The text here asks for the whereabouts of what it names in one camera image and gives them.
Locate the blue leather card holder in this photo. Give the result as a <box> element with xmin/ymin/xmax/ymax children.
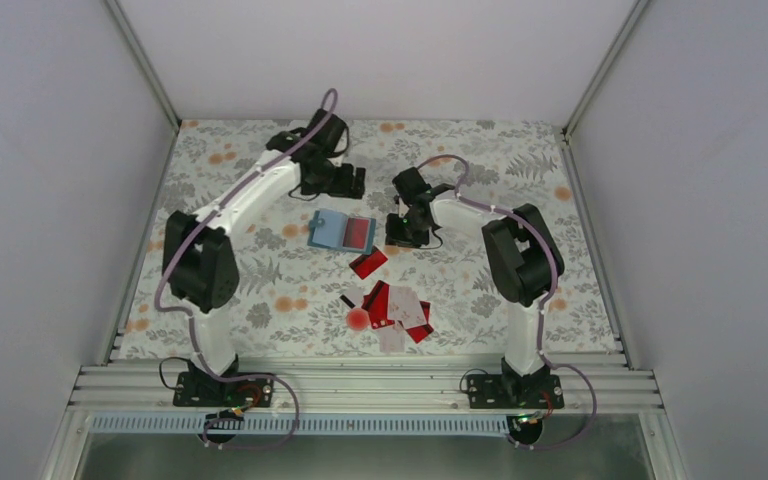
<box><xmin>307</xmin><ymin>209</ymin><xmax>377</xmax><ymax>254</ymax></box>

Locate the red card with black stripe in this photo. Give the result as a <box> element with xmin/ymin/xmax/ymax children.
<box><xmin>339</xmin><ymin>217</ymin><xmax>374</xmax><ymax>253</ymax></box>

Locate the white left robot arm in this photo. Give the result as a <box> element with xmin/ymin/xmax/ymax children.
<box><xmin>154</xmin><ymin>108</ymin><xmax>364</xmax><ymax>405</ymax></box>

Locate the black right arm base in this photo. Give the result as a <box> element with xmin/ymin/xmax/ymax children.
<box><xmin>459</xmin><ymin>359</ymin><xmax>565</xmax><ymax>410</ymax></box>

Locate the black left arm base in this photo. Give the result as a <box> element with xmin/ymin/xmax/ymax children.
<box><xmin>169</xmin><ymin>360</ymin><xmax>275</xmax><ymax>408</ymax></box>

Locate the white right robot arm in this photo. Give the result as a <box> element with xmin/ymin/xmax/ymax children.
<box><xmin>385</xmin><ymin>167</ymin><xmax>563</xmax><ymax>407</ymax></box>

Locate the white VIP chip card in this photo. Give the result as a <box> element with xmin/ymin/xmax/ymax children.
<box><xmin>387</xmin><ymin>285</ymin><xmax>427</xmax><ymax>330</ymax></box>

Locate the small red card right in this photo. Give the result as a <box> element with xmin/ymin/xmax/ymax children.
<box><xmin>420</xmin><ymin>301</ymin><xmax>431</xmax><ymax>323</ymax></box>

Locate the white card with red circle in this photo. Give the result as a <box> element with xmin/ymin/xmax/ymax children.
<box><xmin>340</xmin><ymin>295</ymin><xmax>370</xmax><ymax>331</ymax></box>

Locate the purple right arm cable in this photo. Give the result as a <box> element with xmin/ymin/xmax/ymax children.
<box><xmin>417</xmin><ymin>154</ymin><xmax>599</xmax><ymax>452</ymax></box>

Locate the aluminium corner post left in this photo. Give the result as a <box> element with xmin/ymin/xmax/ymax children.
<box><xmin>102</xmin><ymin>0</ymin><xmax>181</xmax><ymax>132</ymax></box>

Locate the aluminium corner post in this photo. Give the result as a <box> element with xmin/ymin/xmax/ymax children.
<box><xmin>102</xmin><ymin>0</ymin><xmax>181</xmax><ymax>132</ymax></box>
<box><xmin>560</xmin><ymin>0</ymin><xmax>651</xmax><ymax>143</ymax></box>

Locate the aluminium rail frame front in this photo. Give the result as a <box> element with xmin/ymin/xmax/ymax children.
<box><xmin>68</xmin><ymin>358</ymin><xmax>664</xmax><ymax>414</ymax></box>

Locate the aluminium corner post right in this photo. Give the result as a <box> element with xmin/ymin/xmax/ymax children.
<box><xmin>560</xmin><ymin>0</ymin><xmax>651</xmax><ymax>143</ymax></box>

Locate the white cable duct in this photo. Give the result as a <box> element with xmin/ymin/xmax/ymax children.
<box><xmin>88</xmin><ymin>412</ymin><xmax>508</xmax><ymax>437</ymax></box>

